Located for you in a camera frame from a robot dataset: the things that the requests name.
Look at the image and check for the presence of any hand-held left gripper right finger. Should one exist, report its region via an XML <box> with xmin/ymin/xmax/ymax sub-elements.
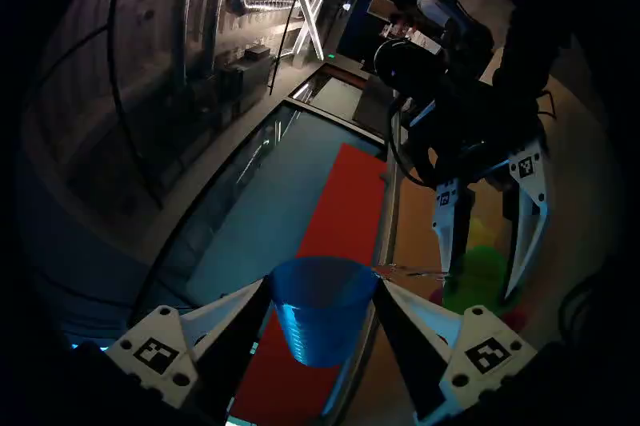
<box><xmin>374</xmin><ymin>276</ymin><xmax>539</xmax><ymax>423</ymax></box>

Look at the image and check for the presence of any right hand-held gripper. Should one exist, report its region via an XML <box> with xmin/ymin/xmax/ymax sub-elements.
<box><xmin>374</xmin><ymin>16</ymin><xmax>551</xmax><ymax>303</ymax></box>

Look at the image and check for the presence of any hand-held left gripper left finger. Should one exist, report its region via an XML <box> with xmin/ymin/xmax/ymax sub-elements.
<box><xmin>102</xmin><ymin>278</ymin><xmax>272</xmax><ymax>420</ymax></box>

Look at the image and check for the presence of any green plastic cup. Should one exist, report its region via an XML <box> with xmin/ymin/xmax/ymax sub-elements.
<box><xmin>442</xmin><ymin>245</ymin><xmax>510</xmax><ymax>316</ymax></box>

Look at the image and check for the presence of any blue plastic cup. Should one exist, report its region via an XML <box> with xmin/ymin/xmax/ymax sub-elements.
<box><xmin>269</xmin><ymin>256</ymin><xmax>380</xmax><ymax>368</ymax></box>

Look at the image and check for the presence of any person's right forearm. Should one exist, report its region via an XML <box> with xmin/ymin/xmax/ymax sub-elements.
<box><xmin>492</xmin><ymin>0</ymin><xmax>574</xmax><ymax>95</ymax></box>

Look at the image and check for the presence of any yellow plastic cup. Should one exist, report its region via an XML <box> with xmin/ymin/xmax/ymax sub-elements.
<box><xmin>467</xmin><ymin>217</ymin><xmax>506</xmax><ymax>253</ymax></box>

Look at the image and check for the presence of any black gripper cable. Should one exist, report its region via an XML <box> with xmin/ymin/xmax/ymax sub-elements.
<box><xmin>386</xmin><ymin>94</ymin><xmax>437</xmax><ymax>189</ymax></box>

